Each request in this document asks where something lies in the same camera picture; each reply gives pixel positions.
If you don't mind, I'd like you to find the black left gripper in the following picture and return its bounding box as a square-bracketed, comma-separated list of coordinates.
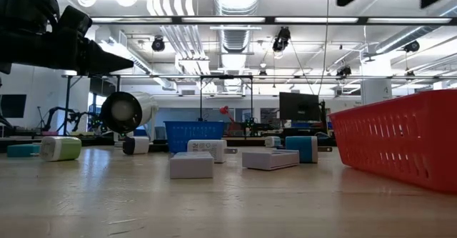
[53, 29, 135, 76]

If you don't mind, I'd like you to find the teal box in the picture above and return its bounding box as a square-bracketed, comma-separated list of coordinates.
[6, 144, 41, 158]

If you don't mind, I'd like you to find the white adapter box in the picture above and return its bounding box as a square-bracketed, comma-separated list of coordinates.
[169, 151, 215, 179]

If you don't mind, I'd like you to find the blue white charger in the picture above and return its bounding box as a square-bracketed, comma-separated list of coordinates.
[264, 135, 282, 149]

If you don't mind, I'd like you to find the white cylindrical projector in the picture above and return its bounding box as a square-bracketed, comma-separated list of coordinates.
[100, 91, 159, 136]

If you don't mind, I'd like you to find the white black charger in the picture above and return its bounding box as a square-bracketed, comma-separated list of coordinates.
[122, 136, 151, 156]

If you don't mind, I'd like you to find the green white charger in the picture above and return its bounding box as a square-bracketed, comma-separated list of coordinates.
[39, 136, 83, 162]

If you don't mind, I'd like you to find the blue plastic basket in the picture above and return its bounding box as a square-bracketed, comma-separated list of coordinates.
[164, 120, 226, 154]

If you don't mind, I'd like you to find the red desk lamp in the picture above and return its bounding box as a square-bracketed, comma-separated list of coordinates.
[219, 105, 236, 124]

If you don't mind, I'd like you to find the white cube charger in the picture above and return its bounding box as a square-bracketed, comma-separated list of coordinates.
[186, 139, 238, 164]

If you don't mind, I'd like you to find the black framed light bar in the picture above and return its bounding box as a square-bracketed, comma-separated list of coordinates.
[89, 15, 457, 26]

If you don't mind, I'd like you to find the white digital thermometer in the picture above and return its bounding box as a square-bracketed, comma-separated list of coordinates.
[241, 149, 301, 172]

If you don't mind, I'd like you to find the black monitor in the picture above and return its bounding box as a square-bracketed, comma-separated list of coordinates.
[278, 91, 321, 122]

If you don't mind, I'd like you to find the teal white charger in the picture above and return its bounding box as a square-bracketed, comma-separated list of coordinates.
[285, 135, 333, 164]

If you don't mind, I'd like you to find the red plastic basket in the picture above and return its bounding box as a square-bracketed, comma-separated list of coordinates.
[327, 89, 457, 195]

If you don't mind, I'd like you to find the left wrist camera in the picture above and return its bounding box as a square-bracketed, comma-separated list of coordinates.
[56, 4, 93, 37]

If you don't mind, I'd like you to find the black wall screen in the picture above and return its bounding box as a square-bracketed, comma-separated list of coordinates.
[0, 94, 28, 119]

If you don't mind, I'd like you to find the black background station frame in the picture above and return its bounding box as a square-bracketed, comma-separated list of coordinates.
[61, 74, 255, 137]

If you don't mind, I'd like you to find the silver ventilation duct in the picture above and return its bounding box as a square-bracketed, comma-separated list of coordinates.
[212, 0, 263, 96]

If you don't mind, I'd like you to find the black ceiling camera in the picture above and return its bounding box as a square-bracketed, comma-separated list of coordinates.
[271, 26, 292, 53]

